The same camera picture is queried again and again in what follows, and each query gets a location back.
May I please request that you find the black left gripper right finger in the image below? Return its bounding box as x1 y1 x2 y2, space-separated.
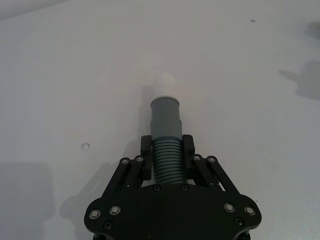
181 134 241 198

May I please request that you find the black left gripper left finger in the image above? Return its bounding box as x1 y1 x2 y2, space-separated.
103 134 154 199

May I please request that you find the grey ribbed hose with cuff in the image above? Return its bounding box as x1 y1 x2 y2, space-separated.
150 96 187 186

